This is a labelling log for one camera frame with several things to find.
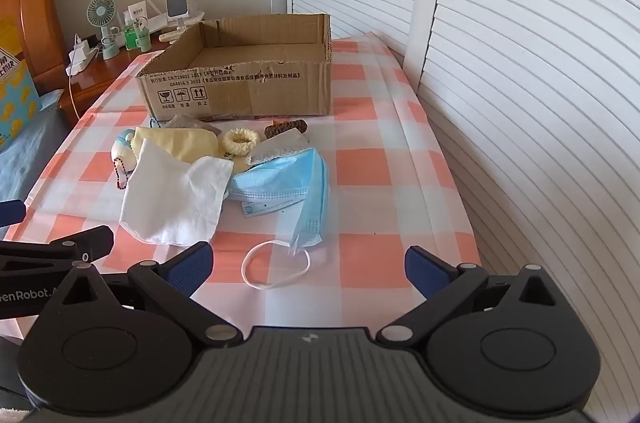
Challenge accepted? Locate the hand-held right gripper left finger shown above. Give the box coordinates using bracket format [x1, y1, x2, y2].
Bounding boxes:
[37, 241, 251, 350]

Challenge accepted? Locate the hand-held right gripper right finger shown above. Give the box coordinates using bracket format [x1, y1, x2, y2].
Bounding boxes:
[376, 245, 563, 347]

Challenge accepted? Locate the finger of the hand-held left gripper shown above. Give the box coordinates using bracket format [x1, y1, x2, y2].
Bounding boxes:
[0, 199, 27, 225]
[0, 225, 115, 275]

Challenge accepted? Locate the white cloth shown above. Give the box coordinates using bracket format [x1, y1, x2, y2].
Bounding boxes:
[119, 138, 235, 248]

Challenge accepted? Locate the blue white plush keychain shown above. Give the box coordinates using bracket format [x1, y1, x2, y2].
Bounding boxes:
[111, 129, 138, 192]

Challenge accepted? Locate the yellow cleaning cloth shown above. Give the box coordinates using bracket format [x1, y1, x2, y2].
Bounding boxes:
[131, 126, 219, 164]

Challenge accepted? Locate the brown scrunchie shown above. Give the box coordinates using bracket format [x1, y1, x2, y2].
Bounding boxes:
[265, 118, 308, 138]

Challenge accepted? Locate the brown cardboard box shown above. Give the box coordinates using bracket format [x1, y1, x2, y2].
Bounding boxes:
[136, 13, 333, 122]

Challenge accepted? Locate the blue bedding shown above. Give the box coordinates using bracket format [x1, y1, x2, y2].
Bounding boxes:
[0, 90, 71, 204]

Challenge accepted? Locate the orange white checked tablecloth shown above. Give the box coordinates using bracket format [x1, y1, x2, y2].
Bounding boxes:
[0, 30, 483, 344]

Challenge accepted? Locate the cream scrunchie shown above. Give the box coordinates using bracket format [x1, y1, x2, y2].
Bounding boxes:
[221, 128, 257, 158]

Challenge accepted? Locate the embroidered sachet with tassel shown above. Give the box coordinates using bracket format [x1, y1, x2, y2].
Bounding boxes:
[149, 114, 222, 136]

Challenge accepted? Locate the wooden nightstand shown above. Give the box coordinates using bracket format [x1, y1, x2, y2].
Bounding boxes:
[59, 38, 171, 121]

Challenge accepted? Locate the white power strip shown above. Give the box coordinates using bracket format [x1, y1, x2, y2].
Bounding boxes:
[66, 34, 101, 76]

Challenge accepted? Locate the wooden headboard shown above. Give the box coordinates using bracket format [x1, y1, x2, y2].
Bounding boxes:
[0, 0, 68, 91]

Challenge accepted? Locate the green white bottle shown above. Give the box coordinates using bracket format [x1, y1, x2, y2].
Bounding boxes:
[136, 17, 152, 52]

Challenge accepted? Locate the green desk fan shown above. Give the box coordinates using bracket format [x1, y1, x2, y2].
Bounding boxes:
[86, 0, 121, 60]

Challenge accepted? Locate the small mirror on stand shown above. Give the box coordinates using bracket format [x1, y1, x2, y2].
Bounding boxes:
[167, 0, 190, 31]

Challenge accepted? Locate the white cable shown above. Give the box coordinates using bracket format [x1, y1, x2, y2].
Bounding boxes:
[69, 72, 82, 120]

